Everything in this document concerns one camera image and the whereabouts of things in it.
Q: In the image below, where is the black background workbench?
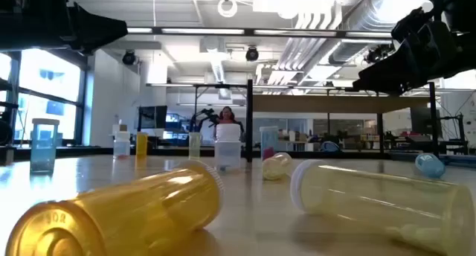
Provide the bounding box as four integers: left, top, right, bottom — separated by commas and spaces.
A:
382, 112, 469, 156

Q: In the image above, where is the silver ventilation duct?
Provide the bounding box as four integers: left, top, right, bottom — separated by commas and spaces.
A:
329, 0, 434, 65

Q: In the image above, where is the black background rig frame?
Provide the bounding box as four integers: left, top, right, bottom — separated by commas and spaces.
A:
146, 82, 249, 138

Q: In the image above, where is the large window black frame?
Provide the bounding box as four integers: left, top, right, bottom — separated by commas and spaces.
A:
0, 47, 89, 145

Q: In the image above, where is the blue pill bottle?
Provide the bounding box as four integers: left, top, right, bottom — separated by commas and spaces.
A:
414, 153, 446, 179

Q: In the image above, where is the wooden shelf with black legs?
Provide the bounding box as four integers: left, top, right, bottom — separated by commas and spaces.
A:
245, 78, 440, 166

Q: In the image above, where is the amber pill bottle white cap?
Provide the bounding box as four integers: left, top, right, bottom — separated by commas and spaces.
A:
4, 159, 225, 256
135, 132, 149, 159

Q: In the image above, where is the white ring ceiling fixture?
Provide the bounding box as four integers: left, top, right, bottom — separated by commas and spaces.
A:
217, 0, 239, 19

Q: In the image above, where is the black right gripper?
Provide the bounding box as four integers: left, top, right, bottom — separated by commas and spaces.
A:
351, 5, 476, 96

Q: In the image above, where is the small white bottle left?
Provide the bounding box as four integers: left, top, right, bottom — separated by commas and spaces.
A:
30, 118, 60, 174

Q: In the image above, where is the black ceiling spotlight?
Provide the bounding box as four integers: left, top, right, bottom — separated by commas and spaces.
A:
122, 49, 138, 66
245, 45, 260, 63
364, 43, 395, 65

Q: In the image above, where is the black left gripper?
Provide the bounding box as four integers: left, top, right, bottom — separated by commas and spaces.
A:
22, 0, 129, 56

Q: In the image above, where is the blue bottle with pink pills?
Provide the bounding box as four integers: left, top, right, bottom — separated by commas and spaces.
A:
259, 126, 280, 161

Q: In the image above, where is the black aluminium table frame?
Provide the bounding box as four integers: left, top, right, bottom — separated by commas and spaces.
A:
0, 145, 476, 168

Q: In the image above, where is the black overhead light bar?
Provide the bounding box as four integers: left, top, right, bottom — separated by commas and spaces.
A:
126, 25, 395, 39

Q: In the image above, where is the person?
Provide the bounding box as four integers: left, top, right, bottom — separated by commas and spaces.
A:
213, 105, 246, 142

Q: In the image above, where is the clear pill bottle white cap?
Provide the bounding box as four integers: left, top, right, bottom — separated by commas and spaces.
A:
112, 130, 132, 160
213, 123, 243, 173

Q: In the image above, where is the small pale yellow pill bottle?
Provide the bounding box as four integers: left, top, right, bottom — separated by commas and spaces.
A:
261, 152, 294, 182

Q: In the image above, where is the blue rounded object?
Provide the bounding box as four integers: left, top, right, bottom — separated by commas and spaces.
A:
320, 140, 341, 153

